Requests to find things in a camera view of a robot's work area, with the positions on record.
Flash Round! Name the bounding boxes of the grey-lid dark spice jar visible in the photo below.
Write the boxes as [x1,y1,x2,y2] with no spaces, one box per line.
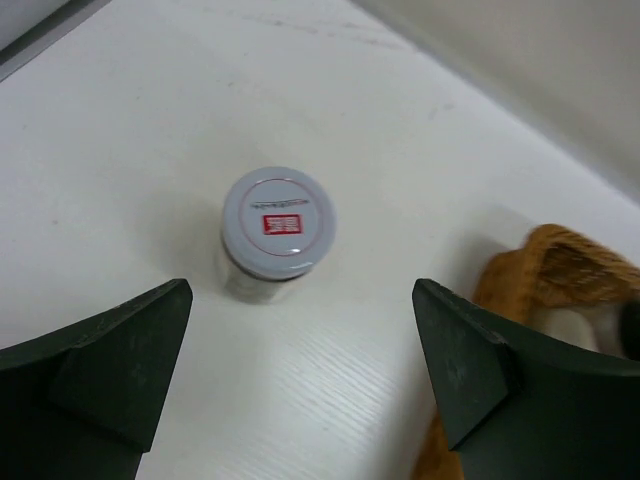
[217,166,337,304]

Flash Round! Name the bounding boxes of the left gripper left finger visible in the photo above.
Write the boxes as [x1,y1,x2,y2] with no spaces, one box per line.
[1,279,193,479]

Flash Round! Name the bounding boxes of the left metal frame rail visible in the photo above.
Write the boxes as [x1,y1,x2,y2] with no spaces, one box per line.
[1,0,110,81]

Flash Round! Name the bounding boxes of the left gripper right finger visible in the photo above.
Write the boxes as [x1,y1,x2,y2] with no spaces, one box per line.
[412,279,639,479]

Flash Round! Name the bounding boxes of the brown wicker divided tray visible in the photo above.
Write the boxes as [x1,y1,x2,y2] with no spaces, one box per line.
[412,224,639,479]

